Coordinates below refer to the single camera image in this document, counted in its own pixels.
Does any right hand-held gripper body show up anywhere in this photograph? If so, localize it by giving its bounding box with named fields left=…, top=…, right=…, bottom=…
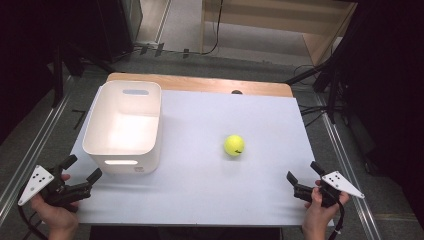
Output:
left=293, top=170, right=365, bottom=208

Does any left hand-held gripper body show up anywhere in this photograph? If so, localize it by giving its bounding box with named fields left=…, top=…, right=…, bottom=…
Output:
left=17, top=164, right=93, bottom=213

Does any white plastic bin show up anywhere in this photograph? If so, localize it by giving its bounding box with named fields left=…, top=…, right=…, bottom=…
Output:
left=82, top=79, right=163, bottom=176

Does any yellow tennis ball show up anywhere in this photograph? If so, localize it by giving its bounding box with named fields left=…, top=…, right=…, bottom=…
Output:
left=223, top=134, right=246, bottom=158

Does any person's left hand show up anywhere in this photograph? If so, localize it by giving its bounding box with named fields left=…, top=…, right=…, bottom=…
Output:
left=30, top=194, right=81, bottom=233

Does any person's right hand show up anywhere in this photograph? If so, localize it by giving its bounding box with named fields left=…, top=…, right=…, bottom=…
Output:
left=301, top=180, right=350, bottom=232

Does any black tripod stand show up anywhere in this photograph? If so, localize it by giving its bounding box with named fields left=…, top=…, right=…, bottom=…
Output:
left=284, top=49, right=349, bottom=125

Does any black metal stand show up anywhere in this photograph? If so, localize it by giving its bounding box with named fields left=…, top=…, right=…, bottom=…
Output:
left=49, top=39, right=118, bottom=108

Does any white table mat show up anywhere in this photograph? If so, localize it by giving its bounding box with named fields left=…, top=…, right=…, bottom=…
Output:
left=64, top=89, right=335, bottom=228

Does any black cabinet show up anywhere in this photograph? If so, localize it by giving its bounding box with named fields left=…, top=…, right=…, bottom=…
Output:
left=96, top=0, right=144, bottom=64

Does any metal floor rail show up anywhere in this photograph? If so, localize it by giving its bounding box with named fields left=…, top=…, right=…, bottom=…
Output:
left=316, top=94, right=383, bottom=240
left=0, top=94, right=73, bottom=218

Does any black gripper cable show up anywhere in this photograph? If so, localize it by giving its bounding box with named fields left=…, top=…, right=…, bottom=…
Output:
left=334, top=199, right=346, bottom=240
left=17, top=194, right=48, bottom=240

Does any light wooden shelf frame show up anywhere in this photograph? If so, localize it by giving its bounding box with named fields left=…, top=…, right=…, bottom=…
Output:
left=199, top=0, right=358, bottom=67

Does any black hanging cable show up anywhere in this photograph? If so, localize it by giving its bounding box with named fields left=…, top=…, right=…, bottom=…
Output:
left=186, top=0, right=225, bottom=57

